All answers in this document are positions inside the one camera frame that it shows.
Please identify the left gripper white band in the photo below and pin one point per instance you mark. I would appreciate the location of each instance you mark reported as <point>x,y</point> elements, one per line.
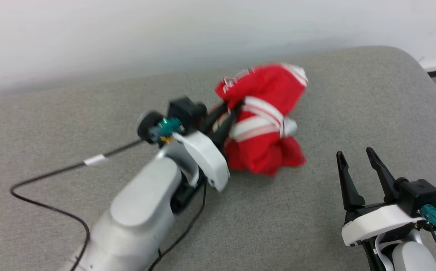
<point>206,156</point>

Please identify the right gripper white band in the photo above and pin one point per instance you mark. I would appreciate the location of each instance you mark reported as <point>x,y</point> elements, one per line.
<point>383,220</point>

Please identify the red garment with white stripes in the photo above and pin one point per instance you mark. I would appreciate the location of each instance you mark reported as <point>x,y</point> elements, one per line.
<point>267,150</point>

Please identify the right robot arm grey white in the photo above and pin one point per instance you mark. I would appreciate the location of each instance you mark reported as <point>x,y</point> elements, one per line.
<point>410,256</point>

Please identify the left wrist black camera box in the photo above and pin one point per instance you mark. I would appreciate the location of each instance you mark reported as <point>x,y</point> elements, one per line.
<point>186,113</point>

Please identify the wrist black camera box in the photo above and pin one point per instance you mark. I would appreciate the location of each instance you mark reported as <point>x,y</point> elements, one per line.
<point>419,195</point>
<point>186,113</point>

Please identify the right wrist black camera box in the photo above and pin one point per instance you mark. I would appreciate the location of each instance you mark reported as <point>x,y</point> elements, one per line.
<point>419,195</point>

